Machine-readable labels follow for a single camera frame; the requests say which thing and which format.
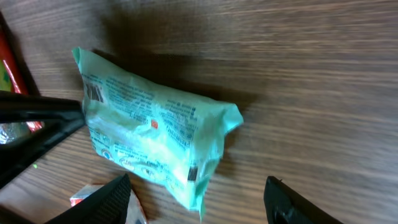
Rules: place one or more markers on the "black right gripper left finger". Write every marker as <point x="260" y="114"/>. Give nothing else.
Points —
<point x="108" y="205"/>

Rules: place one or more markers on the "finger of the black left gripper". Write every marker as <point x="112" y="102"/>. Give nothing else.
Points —
<point x="18" y="155"/>
<point x="51" y="109"/>

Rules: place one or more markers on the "teal wipes packet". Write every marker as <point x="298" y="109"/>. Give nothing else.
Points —
<point x="167" y="136"/>

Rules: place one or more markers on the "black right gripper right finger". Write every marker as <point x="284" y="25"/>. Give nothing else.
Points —
<point x="285" y="206"/>

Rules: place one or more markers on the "red candy bar wrapper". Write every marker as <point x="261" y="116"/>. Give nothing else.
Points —
<point x="15" y="101"/>

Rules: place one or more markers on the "green snack packet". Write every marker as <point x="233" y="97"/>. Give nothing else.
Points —
<point x="11" y="131"/>

